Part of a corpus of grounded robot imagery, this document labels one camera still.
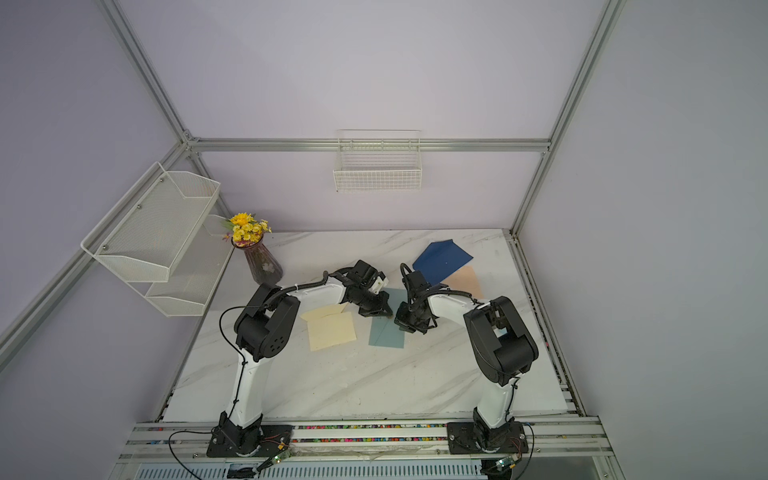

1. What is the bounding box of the white mesh two-tier shelf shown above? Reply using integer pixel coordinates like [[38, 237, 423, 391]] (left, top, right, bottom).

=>
[[81, 163, 233, 317]]

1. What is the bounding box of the aluminium front rail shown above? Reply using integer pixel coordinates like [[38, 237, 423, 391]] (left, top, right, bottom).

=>
[[109, 415, 624, 479]]

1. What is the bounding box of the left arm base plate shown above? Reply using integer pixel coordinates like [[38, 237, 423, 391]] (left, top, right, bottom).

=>
[[206, 424, 293, 458]]

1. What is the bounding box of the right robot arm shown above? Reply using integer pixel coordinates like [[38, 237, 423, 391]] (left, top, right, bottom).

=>
[[395, 264, 539, 456]]

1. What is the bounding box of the dark blue envelope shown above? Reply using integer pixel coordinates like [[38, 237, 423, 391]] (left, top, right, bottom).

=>
[[413, 240, 473, 285]]

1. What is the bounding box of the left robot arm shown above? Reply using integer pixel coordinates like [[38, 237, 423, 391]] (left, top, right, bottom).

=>
[[215, 260, 392, 446]]

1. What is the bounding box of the peach paper sheet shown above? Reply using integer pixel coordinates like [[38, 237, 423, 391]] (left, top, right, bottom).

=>
[[442, 264, 485, 299]]

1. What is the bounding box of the dark glass vase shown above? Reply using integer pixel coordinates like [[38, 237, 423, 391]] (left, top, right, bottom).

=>
[[242, 242, 283, 285]]

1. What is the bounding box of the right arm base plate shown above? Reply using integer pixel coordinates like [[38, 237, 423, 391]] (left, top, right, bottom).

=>
[[446, 421, 529, 454]]

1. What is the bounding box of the white wire wall basket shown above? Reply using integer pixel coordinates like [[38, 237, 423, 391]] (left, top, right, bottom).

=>
[[333, 129, 423, 193]]

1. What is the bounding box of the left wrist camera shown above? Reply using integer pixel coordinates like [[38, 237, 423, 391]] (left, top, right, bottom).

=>
[[368, 274, 389, 295]]

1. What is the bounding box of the teal envelope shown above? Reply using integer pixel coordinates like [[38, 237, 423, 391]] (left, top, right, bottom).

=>
[[368, 288, 407, 349]]

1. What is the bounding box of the cream envelope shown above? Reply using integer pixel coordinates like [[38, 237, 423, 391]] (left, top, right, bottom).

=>
[[301, 303, 346, 322]]

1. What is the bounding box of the cream paper sheet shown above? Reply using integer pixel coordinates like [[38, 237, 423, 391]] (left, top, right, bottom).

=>
[[307, 312, 357, 352]]

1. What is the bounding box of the yellow flower bouquet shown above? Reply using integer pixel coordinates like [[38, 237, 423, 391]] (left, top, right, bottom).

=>
[[224, 213, 272, 248]]

